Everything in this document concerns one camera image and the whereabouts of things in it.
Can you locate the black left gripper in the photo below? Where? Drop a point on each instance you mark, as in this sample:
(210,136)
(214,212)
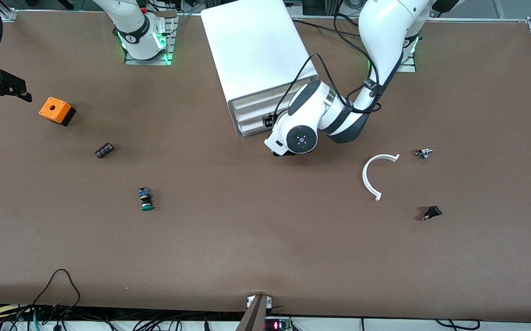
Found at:
(269,121)

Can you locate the white plastic drawer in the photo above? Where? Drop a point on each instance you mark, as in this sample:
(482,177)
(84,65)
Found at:
(254,111)
(256,98)
(251,125)

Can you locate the white drawer cabinet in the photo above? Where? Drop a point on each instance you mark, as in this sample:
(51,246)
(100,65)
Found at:
(256,46)

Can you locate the green mushroom push button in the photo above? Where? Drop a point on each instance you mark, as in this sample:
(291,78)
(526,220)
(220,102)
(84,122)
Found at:
(146,207)

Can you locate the white semicircular clamp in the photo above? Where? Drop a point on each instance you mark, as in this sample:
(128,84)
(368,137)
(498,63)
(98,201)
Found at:
(365,176)

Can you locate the small black terminal block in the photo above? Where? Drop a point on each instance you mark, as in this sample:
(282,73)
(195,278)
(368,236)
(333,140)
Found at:
(104,150)

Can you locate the small chrome valve fitting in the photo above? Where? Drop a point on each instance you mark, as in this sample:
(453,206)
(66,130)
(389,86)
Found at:
(424,153)

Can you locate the device with red display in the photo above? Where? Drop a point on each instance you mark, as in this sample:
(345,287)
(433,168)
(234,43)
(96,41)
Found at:
(277,325)

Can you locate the orange button enclosure box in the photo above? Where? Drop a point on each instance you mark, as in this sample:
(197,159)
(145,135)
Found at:
(56,110)

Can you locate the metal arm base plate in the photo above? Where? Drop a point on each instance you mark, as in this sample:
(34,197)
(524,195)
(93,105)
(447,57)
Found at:
(408,68)
(148,62)

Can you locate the black square push switch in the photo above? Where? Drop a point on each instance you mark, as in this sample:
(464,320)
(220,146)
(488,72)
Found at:
(433,212)

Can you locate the front camera mounting post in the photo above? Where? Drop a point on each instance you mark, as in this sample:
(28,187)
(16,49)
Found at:
(254,317)

